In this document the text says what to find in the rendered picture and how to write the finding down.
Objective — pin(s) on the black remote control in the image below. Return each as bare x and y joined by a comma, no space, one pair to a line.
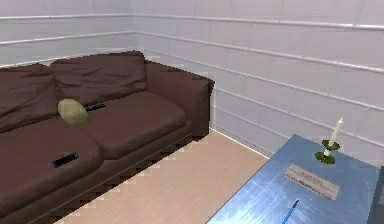
95,107
65,160

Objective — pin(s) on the grey newspaper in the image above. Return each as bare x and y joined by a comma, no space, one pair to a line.
311,181

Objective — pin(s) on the brown sofa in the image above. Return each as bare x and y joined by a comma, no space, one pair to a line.
133,120

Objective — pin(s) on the olive green oval pillow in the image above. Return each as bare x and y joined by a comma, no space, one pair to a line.
72,112

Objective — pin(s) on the dark grey box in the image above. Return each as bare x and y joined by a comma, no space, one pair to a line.
378,200

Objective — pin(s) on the blue marker pen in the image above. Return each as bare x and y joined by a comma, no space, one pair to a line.
290,212

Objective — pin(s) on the white candle on green holder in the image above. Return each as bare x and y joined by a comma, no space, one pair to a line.
330,146

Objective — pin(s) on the blue metallic table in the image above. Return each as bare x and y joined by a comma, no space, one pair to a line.
266,196

